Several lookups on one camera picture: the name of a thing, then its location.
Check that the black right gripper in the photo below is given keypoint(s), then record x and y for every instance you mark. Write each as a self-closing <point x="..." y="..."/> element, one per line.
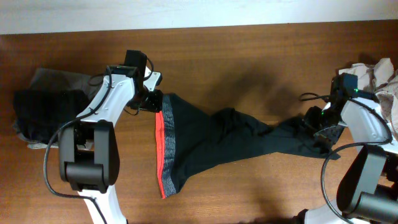
<point x="308" y="117"/>

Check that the folded black garment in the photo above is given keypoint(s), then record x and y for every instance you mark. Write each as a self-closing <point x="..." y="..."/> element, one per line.
<point x="40" y="113"/>

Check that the black leggings with red waistband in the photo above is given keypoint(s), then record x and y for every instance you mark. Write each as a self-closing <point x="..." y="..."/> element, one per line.
<point x="189" y="141"/>

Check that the crumpled beige garment pile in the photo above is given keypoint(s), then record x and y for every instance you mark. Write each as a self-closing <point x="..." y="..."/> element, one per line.
<point x="380" y="79"/>

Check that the folded grey garment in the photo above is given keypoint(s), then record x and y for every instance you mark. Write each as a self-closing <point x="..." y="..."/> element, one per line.
<point x="55" y="81"/>

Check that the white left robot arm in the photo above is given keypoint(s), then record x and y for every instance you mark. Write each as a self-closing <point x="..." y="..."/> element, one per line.
<point x="88" y="152"/>

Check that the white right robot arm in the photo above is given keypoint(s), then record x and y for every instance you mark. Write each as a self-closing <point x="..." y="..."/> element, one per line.
<point x="368" y="191"/>

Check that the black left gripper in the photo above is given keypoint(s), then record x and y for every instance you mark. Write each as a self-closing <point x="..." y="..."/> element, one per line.
<point x="154" y="101"/>

